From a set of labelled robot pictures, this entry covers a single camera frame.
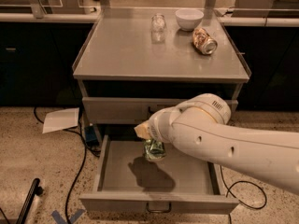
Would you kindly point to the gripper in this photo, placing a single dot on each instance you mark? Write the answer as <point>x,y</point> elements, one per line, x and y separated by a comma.
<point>154,128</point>

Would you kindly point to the green soda can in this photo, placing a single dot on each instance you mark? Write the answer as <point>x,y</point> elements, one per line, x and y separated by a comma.
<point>154,150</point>

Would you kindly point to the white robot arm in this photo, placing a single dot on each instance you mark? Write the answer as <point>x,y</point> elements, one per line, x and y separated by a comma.
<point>199,127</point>

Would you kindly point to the closed grey top drawer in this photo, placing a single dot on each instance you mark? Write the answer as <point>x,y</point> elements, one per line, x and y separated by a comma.
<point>108,110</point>

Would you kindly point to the open grey middle drawer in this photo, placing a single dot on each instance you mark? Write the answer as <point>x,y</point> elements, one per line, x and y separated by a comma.
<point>126,182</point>

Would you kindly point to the grey metal drawer cabinet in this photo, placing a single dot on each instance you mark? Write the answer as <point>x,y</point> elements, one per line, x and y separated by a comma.
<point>123,58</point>

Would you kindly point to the dark counter cabinet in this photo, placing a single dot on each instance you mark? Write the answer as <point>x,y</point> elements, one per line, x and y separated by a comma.
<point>36,61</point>

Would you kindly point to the blue power box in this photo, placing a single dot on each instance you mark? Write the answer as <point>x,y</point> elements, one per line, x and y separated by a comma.
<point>90,136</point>

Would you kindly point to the white paper sheet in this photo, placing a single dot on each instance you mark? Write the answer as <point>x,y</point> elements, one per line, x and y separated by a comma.
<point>60,120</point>

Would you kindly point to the clear glass jar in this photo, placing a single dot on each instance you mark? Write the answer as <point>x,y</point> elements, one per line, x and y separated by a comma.
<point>158,23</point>

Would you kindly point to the white ceramic bowl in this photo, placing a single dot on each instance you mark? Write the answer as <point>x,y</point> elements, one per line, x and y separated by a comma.
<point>188,19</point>

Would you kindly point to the black bar on floor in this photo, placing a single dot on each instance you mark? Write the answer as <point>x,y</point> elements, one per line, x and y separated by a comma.
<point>34,190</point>

